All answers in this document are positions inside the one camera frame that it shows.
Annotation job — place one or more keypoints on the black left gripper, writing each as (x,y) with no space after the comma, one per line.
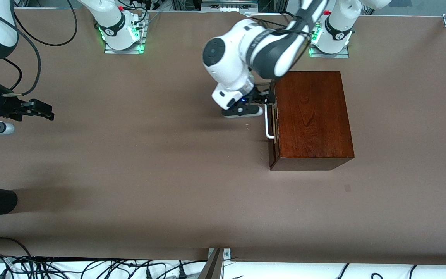
(257,97)

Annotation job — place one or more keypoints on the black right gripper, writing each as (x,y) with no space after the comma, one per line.
(6,106)

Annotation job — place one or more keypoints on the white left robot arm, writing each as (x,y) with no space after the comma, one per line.
(269,50)

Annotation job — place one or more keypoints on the dark brown wooden cabinet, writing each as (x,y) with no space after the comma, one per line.
(312,116)

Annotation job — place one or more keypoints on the brown paper table cover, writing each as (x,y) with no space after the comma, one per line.
(168,174)

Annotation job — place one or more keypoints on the dark metal beam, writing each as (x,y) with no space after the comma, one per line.
(212,267)

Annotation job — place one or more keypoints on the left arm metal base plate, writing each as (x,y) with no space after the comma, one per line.
(329,55)

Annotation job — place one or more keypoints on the silver aluminium frame rail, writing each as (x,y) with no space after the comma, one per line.
(229,4)

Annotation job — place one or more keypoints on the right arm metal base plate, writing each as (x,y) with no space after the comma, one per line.
(124,50)

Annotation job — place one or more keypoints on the silver metal bracket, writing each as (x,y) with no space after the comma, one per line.
(227,254)

